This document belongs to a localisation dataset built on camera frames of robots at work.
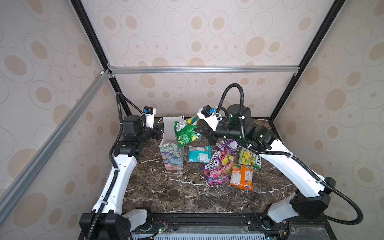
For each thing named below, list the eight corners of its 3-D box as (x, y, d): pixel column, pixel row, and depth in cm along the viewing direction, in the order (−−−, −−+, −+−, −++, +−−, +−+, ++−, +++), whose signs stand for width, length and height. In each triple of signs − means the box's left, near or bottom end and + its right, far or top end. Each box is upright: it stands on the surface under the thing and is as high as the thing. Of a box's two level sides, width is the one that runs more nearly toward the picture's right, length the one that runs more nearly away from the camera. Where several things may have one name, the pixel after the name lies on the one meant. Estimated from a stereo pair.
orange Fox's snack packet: (229, 184, 88) (230, 182, 86) (232, 164, 97) (233, 162, 94) (251, 190, 86) (253, 188, 84) (252, 169, 94) (254, 167, 92)
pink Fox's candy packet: (197, 175, 91) (197, 172, 88) (217, 150, 102) (218, 147, 99) (220, 192, 85) (221, 189, 81) (238, 164, 96) (240, 160, 93)
